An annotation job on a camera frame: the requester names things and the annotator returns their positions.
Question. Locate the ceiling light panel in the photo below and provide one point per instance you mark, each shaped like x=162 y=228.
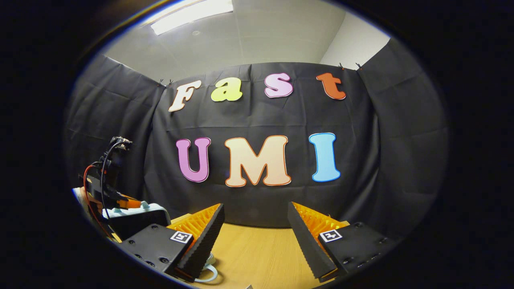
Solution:
x=190 y=15

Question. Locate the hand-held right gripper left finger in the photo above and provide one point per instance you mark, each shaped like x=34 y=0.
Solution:
x=204 y=245

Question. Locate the light blue suitcase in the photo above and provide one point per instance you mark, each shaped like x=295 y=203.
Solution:
x=136 y=222

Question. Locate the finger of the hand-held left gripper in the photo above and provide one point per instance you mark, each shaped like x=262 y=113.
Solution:
x=130 y=203

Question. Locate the black backdrop cloth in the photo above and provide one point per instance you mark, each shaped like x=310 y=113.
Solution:
x=261 y=116

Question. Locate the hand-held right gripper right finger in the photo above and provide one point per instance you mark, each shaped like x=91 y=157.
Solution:
x=307 y=241

